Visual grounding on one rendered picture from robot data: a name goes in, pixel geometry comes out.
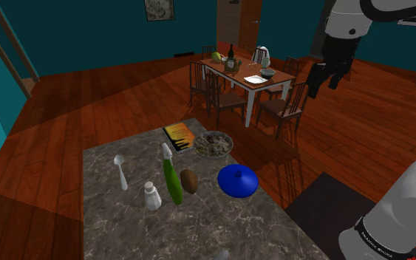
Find grey patterned bowl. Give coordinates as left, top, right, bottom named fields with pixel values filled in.
left=192, top=130, right=234, bottom=160

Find brown wooden door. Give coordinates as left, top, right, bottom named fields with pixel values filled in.
left=216, top=0, right=263, bottom=55

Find wooden dining table white legs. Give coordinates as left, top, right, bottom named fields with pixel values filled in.
left=199, top=44, right=297, bottom=129

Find green spray bottle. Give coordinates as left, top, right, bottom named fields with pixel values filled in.
left=160, top=142, right=184, bottom=206

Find dark wooden chair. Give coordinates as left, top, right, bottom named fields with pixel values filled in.
left=201, top=44, right=218, bottom=61
left=251, top=47, right=270, bottom=65
left=188, top=61, right=213, bottom=108
left=264, top=55, right=301, bottom=101
left=255, top=81, right=310, bottom=140
left=205, top=69, right=248, bottom=130

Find brown kiwi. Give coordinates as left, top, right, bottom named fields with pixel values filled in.
left=180, top=168, right=200, bottom=195

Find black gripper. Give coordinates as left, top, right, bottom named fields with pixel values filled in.
left=306, top=35, right=361, bottom=99

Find orange and black book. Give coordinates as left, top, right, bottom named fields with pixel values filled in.
left=162, top=122, right=198, bottom=155

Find grey framed wall picture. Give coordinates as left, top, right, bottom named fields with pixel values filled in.
left=143, top=0, right=176, bottom=22

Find dark robot stand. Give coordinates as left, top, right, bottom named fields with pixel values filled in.
left=284, top=171, right=378, bottom=260

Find blue round lid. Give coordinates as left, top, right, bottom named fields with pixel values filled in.
left=216, top=164, right=259, bottom=199

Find white spoon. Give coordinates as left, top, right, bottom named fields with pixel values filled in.
left=113, top=154, right=129, bottom=191

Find white salt shaker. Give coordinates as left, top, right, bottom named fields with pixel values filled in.
left=143, top=181, right=163, bottom=211

